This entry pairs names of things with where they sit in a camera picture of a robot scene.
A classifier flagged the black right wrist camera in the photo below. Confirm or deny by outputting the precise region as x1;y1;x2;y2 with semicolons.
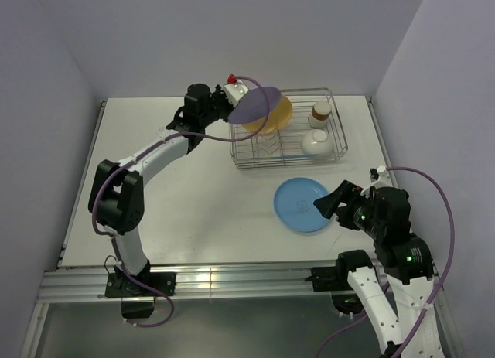
368;165;411;235

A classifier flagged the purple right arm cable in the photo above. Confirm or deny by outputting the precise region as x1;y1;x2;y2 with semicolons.
316;165;456;358

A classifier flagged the purple plastic plate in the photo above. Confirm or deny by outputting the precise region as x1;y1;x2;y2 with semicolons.
227;87;282;124

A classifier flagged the aluminium table edge rail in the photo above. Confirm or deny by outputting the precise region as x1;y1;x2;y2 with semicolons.
36;259;444;303

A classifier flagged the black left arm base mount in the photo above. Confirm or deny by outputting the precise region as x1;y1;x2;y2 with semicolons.
104;270;176;298

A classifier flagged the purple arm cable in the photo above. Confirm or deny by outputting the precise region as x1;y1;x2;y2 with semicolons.
90;75;274;329
316;165;456;358

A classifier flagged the white ceramic bowl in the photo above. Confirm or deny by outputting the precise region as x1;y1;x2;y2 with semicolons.
300;129;333;159

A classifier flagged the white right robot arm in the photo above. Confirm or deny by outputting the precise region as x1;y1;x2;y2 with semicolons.
314;180;445;357

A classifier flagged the blue plastic plate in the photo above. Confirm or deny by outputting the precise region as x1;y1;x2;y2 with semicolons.
273;177;329;233

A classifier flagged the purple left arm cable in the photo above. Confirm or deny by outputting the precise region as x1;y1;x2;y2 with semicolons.
90;75;274;329

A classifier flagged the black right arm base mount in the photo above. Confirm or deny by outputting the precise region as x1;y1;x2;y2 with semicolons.
304;266;354;292

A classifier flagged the white cup with wood patches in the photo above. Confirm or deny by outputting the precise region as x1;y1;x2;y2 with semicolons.
308;101;333;129

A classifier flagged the metal wire dish rack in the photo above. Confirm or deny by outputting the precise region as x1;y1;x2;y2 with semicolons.
230;87;348;169

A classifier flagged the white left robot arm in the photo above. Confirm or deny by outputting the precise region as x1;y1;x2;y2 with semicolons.
88;84;240;296

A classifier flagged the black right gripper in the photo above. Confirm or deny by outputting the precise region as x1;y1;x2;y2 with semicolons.
312;178;384;237

